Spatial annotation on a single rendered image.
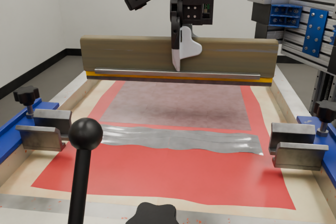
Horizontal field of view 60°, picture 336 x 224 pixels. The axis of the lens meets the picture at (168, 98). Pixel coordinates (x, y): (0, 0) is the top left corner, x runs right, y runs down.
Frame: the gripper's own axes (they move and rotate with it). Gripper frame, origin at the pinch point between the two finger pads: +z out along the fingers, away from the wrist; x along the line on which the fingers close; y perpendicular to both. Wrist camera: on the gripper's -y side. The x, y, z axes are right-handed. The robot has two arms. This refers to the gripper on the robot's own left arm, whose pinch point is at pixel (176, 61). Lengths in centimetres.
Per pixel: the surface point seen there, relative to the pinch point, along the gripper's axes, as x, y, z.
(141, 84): 18.5, -12.0, 13.4
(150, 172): -20.2, -2.3, 13.4
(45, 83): 238, -176, 109
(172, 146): -12.2, 0.5, 13.2
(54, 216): -38.7, -9.0, 4.7
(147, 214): -45.1, 2.3, -3.6
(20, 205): -33.1, -17.4, 9.8
